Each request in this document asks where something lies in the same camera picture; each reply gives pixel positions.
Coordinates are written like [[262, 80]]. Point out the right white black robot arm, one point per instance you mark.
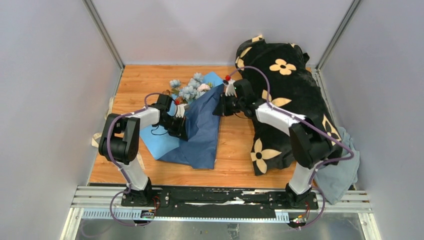
[[309, 144]]

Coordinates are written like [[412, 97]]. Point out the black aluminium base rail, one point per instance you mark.
[[210, 205]]

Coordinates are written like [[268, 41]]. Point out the fake flower bunch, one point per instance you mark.
[[196, 87]]

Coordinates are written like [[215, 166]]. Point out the black floral plush blanket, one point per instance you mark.
[[277, 73]]

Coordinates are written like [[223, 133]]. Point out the blue wrapping paper sheet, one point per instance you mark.
[[200, 150]]

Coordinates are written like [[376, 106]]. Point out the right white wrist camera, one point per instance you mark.
[[230, 90]]

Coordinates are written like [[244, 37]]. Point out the aluminium corner post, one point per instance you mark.
[[95, 16], [347, 17]]

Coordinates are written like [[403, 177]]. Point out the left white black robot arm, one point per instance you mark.
[[138, 191]]

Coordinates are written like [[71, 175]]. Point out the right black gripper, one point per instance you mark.
[[222, 109]]

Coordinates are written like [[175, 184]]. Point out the right aluminium corner post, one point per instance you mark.
[[347, 17]]

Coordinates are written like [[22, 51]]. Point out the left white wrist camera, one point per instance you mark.
[[180, 110]]

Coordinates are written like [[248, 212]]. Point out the cream printed ribbon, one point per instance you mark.
[[119, 140]]

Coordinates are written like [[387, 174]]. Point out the grey blue cloth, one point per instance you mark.
[[335, 180]]

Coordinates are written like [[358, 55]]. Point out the left aluminium corner post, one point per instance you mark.
[[95, 16]]

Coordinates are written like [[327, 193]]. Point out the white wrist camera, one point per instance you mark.
[[180, 110], [230, 90]]

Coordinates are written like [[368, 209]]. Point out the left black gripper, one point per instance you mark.
[[181, 131]]

